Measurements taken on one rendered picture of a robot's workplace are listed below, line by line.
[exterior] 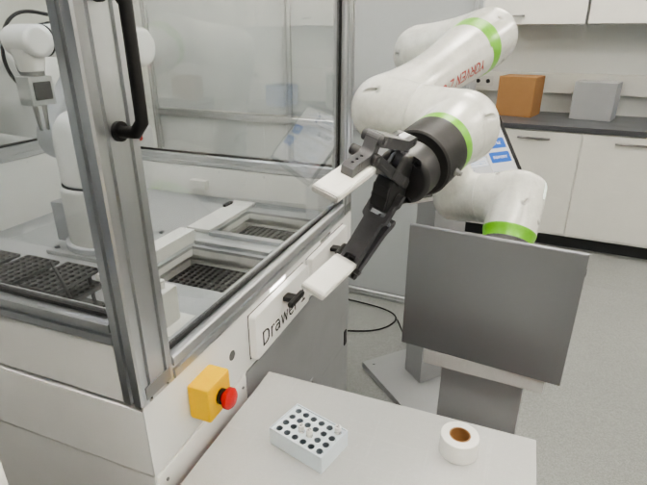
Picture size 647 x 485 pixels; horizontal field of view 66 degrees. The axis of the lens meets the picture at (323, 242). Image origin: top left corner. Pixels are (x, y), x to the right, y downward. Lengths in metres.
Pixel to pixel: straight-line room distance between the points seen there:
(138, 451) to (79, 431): 0.13
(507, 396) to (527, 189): 0.51
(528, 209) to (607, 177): 2.67
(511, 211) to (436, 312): 0.30
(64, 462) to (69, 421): 0.12
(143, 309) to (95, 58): 0.35
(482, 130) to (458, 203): 0.64
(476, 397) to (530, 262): 0.42
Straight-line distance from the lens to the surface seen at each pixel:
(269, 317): 1.14
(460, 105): 0.73
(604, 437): 2.40
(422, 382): 2.36
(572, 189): 3.98
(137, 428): 0.90
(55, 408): 1.03
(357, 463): 0.99
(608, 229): 4.05
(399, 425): 1.07
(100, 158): 0.69
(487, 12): 1.15
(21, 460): 1.23
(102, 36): 0.70
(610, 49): 4.54
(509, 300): 1.17
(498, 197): 1.31
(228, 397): 0.94
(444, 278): 1.18
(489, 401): 1.38
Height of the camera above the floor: 1.48
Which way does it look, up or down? 23 degrees down
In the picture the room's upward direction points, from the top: straight up
